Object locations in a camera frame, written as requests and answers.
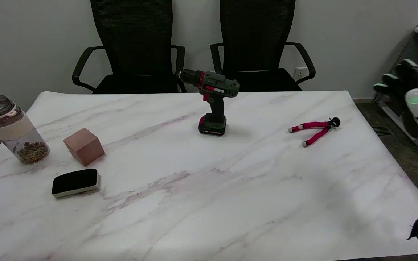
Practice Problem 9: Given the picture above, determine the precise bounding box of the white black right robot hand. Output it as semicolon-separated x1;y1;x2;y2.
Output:
373;59;418;140

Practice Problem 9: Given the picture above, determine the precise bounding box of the green red power screwdriver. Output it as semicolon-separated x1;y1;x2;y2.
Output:
179;69;241;137

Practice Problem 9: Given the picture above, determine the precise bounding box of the white shelf unit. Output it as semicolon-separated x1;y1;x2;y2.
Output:
373;0;418;145

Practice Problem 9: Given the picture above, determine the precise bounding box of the red flexible mini tripod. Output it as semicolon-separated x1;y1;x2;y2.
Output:
288;117;341;147

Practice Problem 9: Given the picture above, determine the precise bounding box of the black mesh office chair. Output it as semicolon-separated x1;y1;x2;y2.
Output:
72;0;187;95
210;0;316;92

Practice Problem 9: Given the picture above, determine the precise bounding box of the brown wooden cube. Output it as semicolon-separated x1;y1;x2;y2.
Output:
63;128;106;167

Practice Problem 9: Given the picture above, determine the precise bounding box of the black whiteboard eraser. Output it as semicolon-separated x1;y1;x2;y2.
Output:
52;168;101;198

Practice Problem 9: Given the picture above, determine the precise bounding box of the clear jar with nuts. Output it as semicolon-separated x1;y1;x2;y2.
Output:
0;95;50;165

